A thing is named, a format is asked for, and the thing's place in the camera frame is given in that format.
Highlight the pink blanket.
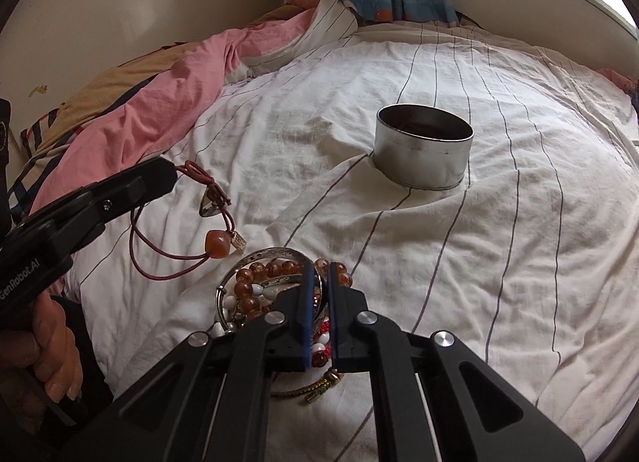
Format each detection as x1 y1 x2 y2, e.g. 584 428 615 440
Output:
32 0 321 212

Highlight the white striped bed sheet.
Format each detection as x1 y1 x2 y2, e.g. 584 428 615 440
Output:
164 0 638 460

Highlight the person's left hand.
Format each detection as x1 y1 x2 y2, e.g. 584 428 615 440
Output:
1 293 83 432

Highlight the red knotted bead bracelet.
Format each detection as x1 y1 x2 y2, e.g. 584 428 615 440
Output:
310 285 335 368

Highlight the round silver metal tin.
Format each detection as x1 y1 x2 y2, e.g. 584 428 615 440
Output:
371 104 474 190

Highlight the white bead bracelet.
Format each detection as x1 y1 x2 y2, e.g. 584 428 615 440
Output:
209 281 281 338

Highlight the dark red cord pendant necklace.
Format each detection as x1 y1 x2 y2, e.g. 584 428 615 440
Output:
128 159 248 281

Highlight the amber bead bracelet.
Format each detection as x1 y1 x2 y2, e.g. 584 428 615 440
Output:
233 257 355 323

